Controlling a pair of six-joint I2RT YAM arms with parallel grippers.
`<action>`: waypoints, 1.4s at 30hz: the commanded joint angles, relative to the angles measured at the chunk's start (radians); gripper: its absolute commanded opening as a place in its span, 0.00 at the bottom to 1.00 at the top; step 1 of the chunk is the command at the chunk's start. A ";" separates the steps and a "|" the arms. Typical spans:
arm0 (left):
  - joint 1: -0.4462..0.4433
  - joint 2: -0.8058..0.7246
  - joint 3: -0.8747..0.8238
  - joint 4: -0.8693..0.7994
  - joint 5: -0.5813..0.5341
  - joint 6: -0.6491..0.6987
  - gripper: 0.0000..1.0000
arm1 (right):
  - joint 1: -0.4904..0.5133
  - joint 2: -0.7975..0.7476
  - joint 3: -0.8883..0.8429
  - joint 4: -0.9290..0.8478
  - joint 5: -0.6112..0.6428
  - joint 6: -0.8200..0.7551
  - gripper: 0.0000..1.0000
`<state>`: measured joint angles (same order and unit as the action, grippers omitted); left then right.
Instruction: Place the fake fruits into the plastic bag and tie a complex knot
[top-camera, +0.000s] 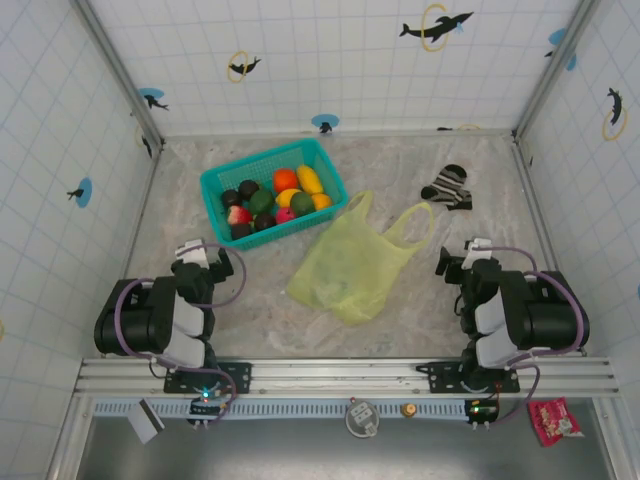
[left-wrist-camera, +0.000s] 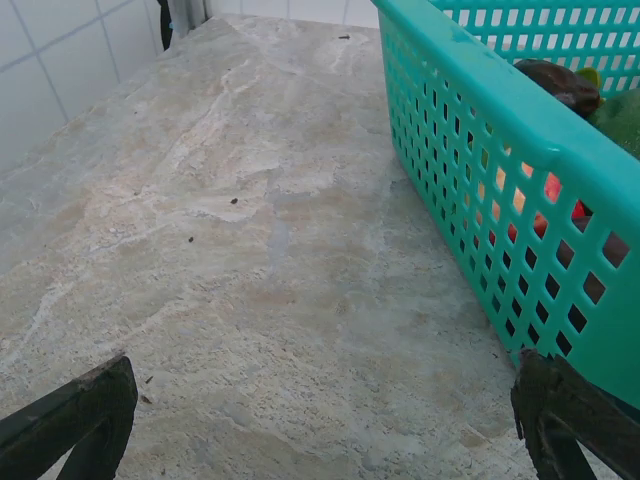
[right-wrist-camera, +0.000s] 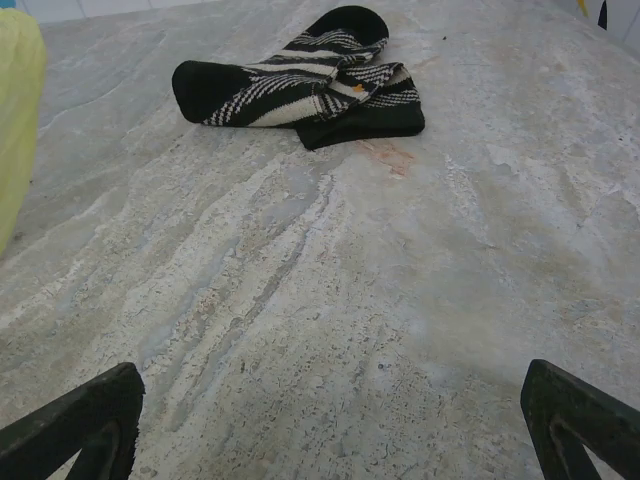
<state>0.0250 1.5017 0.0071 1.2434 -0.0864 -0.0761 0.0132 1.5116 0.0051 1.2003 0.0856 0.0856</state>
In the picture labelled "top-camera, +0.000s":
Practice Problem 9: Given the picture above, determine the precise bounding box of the yellow plastic bag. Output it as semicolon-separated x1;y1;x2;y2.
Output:
285;189;435;327

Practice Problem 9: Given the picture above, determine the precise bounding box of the large fake orange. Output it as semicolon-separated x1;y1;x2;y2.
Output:
272;168;300;194

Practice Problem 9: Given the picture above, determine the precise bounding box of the teal plastic mesh basket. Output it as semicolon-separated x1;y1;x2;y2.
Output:
199;138;350;252

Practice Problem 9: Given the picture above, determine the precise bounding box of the yellow fake mango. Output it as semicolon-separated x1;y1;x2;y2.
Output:
295;164;325;195

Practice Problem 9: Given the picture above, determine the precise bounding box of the black white striped sock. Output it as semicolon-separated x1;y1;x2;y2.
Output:
420;163;474;212

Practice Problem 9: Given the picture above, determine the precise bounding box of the left circuit board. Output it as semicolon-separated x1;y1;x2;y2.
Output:
188;384;236;429

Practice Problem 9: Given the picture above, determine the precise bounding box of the circuit board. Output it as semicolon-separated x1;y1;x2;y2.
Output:
188;384;236;429
464;397;500;431

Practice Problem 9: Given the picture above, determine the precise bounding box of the right circuit board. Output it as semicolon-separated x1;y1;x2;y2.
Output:
464;397;500;431

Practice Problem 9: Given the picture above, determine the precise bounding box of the grey white card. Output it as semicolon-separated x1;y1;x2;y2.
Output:
127;398;166;445

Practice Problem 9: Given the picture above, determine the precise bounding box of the red snack packet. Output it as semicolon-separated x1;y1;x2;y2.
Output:
528;397;585;448

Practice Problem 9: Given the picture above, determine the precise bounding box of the round grey device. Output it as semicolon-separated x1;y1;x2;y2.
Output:
344;398;381;440

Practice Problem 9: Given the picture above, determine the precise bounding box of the blue patch sticker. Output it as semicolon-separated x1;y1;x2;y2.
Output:
544;28;579;71

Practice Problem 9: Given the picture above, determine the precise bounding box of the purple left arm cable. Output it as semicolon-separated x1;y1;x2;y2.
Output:
113;242;248;426

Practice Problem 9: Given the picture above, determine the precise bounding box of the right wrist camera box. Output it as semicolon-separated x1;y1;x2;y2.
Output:
463;238;495;261

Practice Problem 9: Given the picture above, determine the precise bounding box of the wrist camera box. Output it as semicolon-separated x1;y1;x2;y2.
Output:
174;239;212;270
463;238;495;261

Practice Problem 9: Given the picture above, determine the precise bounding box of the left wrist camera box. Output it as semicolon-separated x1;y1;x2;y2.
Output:
174;239;212;270

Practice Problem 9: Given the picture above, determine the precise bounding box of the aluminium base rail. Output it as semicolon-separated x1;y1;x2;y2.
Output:
512;132;560;274
162;128;516;140
119;142;166;286

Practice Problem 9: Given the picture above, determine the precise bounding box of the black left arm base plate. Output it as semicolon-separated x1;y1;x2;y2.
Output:
163;360;252;396

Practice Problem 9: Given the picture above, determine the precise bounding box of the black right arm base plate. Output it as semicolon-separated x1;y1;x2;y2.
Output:
415;360;521;395

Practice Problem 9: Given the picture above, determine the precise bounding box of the black animal ring sticker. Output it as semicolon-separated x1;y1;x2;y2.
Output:
134;124;154;160

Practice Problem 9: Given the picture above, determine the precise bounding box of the aluminium mounting rail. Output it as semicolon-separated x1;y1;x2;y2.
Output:
74;355;621;399

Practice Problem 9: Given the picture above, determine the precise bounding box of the white slotted cable duct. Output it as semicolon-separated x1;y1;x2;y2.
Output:
92;398;531;419

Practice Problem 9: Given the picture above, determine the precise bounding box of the aluminium corner post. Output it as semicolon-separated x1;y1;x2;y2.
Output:
69;0;166;154
512;0;601;141

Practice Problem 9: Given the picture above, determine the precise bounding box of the spiky dolphin ring sticker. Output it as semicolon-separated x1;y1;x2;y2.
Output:
602;87;629;141

